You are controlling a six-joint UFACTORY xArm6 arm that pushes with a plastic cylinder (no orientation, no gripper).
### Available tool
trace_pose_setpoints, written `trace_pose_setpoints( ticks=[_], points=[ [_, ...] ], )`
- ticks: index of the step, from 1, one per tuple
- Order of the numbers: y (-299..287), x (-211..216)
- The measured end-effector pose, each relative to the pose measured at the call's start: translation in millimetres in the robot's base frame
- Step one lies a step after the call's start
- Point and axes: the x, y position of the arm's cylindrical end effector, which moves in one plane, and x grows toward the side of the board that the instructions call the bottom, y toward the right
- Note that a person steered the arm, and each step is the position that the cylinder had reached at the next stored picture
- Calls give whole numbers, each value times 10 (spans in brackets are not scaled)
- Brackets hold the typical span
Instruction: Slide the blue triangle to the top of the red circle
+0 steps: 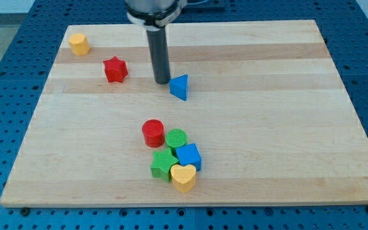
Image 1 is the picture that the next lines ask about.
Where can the green cylinder block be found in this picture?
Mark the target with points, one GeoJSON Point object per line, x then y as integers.
{"type": "Point", "coordinates": [176, 138]}

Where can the blue cube block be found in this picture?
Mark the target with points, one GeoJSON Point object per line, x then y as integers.
{"type": "Point", "coordinates": [189, 154]}

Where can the wooden board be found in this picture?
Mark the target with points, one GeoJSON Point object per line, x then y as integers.
{"type": "Point", "coordinates": [266, 108]}

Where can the yellow heart block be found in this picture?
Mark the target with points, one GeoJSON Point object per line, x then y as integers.
{"type": "Point", "coordinates": [183, 177]}

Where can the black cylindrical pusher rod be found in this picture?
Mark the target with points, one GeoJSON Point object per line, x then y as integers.
{"type": "Point", "coordinates": [159, 55]}

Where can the yellow hexagon block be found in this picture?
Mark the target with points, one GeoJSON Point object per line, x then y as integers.
{"type": "Point", "coordinates": [79, 44]}

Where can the blue triangle block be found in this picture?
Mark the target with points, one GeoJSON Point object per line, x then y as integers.
{"type": "Point", "coordinates": [178, 87]}

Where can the green star block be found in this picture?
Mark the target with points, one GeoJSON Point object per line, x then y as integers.
{"type": "Point", "coordinates": [162, 163]}

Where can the red star block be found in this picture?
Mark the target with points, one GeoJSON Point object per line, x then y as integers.
{"type": "Point", "coordinates": [115, 69]}

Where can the red cylinder block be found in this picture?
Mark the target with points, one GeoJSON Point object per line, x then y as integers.
{"type": "Point", "coordinates": [153, 133]}

